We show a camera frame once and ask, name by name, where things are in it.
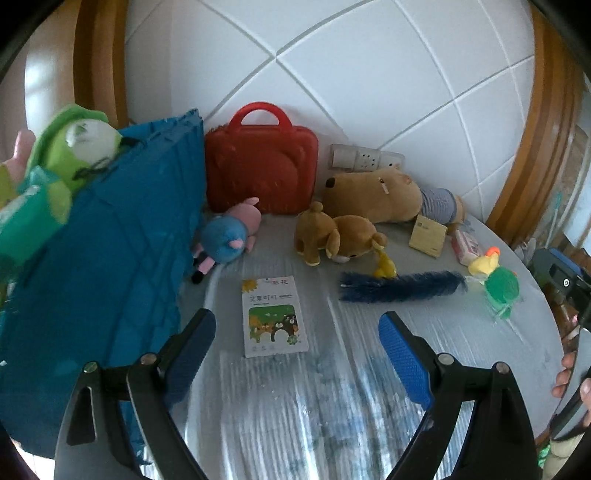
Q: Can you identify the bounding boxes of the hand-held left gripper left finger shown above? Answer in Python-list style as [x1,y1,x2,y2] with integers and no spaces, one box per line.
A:
[54,308,217,480]

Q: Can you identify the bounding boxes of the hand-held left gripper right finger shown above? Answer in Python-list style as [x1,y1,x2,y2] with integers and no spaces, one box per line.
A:
[379,311,539,480]

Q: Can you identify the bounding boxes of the green frog yellow duck plush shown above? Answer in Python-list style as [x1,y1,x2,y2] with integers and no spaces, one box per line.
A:
[468,247,520,322]

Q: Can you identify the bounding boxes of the white booklet green picture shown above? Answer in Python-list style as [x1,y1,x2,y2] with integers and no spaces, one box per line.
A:
[241,275,309,358]

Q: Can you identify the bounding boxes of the blue plastic container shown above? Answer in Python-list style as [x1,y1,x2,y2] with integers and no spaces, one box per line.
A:
[0,108,206,460]

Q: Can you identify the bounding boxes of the large green frog plush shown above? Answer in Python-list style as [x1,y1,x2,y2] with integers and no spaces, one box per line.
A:
[0,104,123,268]

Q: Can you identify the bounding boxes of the pink plush toy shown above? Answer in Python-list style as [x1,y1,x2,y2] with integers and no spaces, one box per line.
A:
[0,130,37,185]

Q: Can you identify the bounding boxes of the person's right hand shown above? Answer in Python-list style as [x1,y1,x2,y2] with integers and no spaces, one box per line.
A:
[551,351,591,428]

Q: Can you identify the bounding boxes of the blue fuzzy brush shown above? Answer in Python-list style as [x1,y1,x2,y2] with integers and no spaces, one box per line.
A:
[338,271,468,305]

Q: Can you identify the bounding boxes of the pink tissue packet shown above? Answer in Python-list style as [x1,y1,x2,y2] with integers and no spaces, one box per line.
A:
[450,230,485,266]

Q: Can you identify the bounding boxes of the small yellow toy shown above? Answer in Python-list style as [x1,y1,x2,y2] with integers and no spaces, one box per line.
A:
[373,249,398,279]

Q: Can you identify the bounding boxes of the pink pig plush blue body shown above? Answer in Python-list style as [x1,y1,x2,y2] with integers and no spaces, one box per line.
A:
[191,197,263,284]

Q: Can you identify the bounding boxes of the yellow paper card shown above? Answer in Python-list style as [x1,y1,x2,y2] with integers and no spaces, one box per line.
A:
[409,215,448,256]

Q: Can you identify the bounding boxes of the small brown bear plush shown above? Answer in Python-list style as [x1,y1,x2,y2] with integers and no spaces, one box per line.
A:
[294,202,389,267]

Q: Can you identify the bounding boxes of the brown capybara plush striped shirt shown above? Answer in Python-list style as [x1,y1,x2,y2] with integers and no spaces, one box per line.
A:
[321,168,467,234]

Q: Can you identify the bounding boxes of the red carry case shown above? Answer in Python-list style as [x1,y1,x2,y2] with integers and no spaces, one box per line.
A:
[204,102,319,217]

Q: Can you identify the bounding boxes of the white power strip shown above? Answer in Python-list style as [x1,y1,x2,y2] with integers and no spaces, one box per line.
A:
[329,143,406,172]

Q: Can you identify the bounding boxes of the wooden door frame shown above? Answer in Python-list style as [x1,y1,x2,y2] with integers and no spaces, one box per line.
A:
[74,0,130,127]
[485,9,585,236]

